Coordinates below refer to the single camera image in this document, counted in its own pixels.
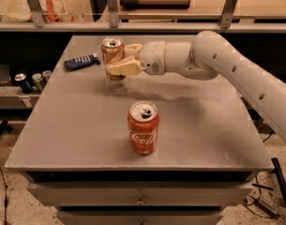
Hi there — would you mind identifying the black cable on floor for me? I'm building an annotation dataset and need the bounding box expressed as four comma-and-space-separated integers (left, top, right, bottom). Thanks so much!
240, 131, 286, 219

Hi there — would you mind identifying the grey table drawer unit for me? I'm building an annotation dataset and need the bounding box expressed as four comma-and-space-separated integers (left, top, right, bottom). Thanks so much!
24, 171, 258, 225

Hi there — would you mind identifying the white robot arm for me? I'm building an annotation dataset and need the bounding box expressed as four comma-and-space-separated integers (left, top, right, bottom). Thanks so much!
106, 31, 286, 143

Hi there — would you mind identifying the blue snack bag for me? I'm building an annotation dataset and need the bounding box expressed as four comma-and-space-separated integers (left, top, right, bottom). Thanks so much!
64, 53, 100, 71

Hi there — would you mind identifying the orange LaCroix can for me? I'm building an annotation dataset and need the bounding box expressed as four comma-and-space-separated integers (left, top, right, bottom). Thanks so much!
100, 37, 128, 83

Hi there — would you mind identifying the white and orange bag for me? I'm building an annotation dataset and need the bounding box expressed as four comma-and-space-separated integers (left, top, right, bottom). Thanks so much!
0, 0, 74, 23

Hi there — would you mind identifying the dark blue soda can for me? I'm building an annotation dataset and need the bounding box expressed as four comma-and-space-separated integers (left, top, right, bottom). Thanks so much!
14, 73, 33, 94

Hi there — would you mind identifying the silver soda can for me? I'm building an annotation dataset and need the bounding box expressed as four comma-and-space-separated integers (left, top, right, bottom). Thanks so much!
42, 70, 52, 82

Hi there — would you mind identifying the red Coca-Cola can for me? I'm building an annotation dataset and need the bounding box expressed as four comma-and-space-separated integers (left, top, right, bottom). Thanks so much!
128, 100, 159, 156

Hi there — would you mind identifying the green soda can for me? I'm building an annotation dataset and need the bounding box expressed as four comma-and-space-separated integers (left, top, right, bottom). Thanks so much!
32, 73, 45, 92

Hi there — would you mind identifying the black bar on floor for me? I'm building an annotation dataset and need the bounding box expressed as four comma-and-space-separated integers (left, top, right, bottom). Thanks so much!
272, 157, 286, 207

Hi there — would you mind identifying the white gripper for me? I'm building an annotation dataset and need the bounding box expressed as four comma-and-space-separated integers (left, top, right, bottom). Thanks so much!
105, 41, 166, 76

